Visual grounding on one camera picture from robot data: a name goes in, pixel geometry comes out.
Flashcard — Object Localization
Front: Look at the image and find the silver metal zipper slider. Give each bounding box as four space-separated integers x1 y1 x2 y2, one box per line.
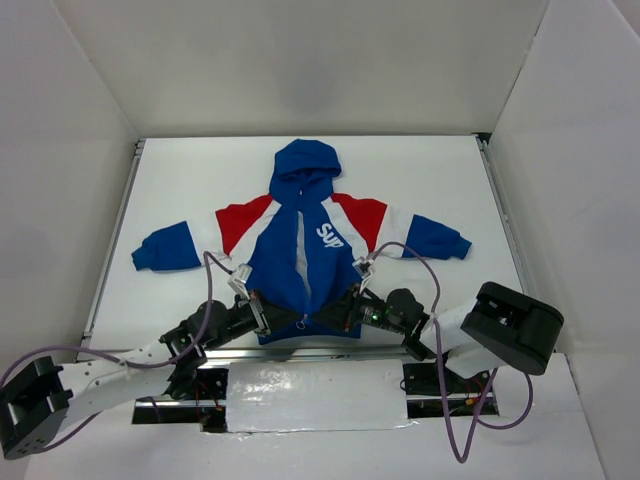
295 309 313 335

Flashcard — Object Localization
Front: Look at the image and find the blue red white hooded jacket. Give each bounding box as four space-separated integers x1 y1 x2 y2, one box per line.
132 139 471 345

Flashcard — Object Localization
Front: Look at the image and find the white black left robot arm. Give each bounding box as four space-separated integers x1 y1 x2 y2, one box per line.
1 295 305 460

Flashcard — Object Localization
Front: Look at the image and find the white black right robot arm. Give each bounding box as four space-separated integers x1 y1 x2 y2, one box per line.
312 282 564 391

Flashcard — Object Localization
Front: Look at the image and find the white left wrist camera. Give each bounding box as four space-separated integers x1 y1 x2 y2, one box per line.
228 264 252 299

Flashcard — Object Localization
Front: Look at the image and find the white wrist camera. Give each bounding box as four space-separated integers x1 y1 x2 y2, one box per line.
228 264 252 299
352 256 375 294

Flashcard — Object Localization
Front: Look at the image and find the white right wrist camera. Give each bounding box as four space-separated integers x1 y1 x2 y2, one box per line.
352 256 375 294

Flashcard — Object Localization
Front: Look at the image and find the aluminium front frame rail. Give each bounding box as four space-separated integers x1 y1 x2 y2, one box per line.
199 344 546 365

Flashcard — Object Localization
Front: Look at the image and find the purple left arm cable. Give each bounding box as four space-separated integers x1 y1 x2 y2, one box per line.
0 249 241 446

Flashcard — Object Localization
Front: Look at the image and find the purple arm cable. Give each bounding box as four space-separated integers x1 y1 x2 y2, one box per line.
369 241 535 462
0 249 241 446

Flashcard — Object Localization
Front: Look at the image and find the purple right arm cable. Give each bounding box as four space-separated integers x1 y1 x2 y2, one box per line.
369 241 535 462

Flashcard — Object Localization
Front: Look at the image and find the aluminium left side rail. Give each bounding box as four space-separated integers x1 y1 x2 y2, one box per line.
81 139 146 345

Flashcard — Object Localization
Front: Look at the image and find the aluminium right side rail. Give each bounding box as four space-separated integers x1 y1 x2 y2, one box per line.
473 132 542 303

